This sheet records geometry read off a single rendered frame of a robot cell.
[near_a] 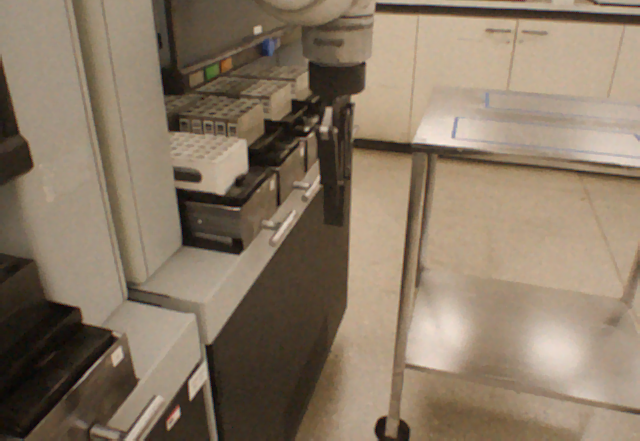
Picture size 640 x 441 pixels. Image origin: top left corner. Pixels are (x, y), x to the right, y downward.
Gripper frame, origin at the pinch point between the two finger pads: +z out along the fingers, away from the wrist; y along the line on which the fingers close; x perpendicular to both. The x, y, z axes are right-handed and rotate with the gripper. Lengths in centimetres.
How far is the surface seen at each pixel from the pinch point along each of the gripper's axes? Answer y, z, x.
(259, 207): 0.5, 2.2, -11.7
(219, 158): 3.5, -6.4, -16.1
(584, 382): -31, 52, 50
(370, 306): -80, 80, -7
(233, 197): 5.6, -1.6, -13.4
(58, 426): 43.4, 1.2, -11.7
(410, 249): -24.4, 20.8, 9.4
